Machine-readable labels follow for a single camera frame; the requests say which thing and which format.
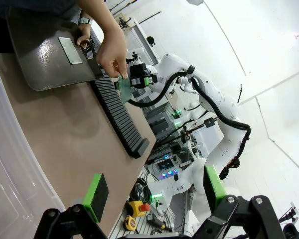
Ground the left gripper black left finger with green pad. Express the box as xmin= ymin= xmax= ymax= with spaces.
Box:
xmin=33 ymin=173 xmax=110 ymax=239

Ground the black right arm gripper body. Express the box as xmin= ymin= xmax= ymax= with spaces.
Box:
xmin=128 ymin=63 xmax=148 ymax=89

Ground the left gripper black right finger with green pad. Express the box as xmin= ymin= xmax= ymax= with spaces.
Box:
xmin=194 ymin=164 xmax=287 ymax=239

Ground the green PCB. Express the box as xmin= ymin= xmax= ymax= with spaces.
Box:
xmin=116 ymin=73 xmax=133 ymax=105

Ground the dark grey plastic tray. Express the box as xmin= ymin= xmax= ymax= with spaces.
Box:
xmin=5 ymin=6 xmax=105 ymax=92

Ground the person's right forearm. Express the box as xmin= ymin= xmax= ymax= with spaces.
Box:
xmin=76 ymin=0 xmax=124 ymax=40

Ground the person's right hand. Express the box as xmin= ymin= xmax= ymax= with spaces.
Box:
xmin=96 ymin=26 xmax=129 ymax=79

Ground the person's left hand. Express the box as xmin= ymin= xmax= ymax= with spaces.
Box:
xmin=75 ymin=24 xmax=92 ymax=48

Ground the brown cardboard piece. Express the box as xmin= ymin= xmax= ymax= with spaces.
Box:
xmin=168 ymin=89 xmax=179 ymax=110

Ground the black slotted PCB rack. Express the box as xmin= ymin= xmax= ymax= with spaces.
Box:
xmin=89 ymin=69 xmax=150 ymax=159

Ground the grey equipment cabinet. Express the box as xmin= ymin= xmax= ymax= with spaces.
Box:
xmin=143 ymin=102 xmax=180 ymax=140

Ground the yellow tape measure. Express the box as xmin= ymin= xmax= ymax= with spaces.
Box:
xmin=123 ymin=215 xmax=138 ymax=231

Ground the yellow emergency stop button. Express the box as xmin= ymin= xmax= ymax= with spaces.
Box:
xmin=128 ymin=200 xmax=150 ymax=217

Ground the white shelf unit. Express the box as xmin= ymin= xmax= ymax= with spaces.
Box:
xmin=114 ymin=12 xmax=162 ymax=65

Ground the computer with RGB fans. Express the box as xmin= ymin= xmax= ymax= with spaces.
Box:
xmin=153 ymin=154 xmax=187 ymax=181

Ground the black handheld tool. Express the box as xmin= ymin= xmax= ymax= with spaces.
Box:
xmin=146 ymin=214 xmax=172 ymax=231

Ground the grey-green PCB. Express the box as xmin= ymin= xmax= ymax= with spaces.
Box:
xmin=57 ymin=36 xmax=83 ymax=65

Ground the clear plastic storage box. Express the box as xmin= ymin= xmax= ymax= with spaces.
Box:
xmin=0 ymin=62 xmax=67 ymax=239

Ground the green and black cable coil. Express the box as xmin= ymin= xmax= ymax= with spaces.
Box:
xmin=129 ymin=177 xmax=152 ymax=204

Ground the black corrugated cable conduit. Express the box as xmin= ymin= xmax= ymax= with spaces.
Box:
xmin=128 ymin=71 xmax=252 ymax=180

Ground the black camera stand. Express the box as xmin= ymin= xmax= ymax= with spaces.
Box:
xmin=279 ymin=200 xmax=299 ymax=239

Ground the black hanging wall cable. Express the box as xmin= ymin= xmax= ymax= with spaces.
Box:
xmin=237 ymin=84 xmax=244 ymax=105

